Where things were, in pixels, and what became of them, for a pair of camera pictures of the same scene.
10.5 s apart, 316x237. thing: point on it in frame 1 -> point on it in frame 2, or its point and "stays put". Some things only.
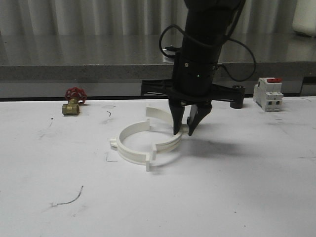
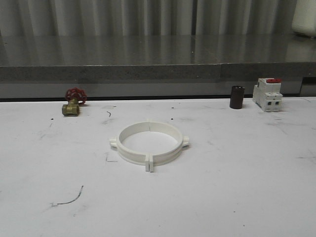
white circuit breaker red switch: x=267 y=94 stays put
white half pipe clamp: x=133 y=156 stays put
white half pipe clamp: x=165 y=118 -> x=165 y=157
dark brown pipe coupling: x=238 y=94 stays put
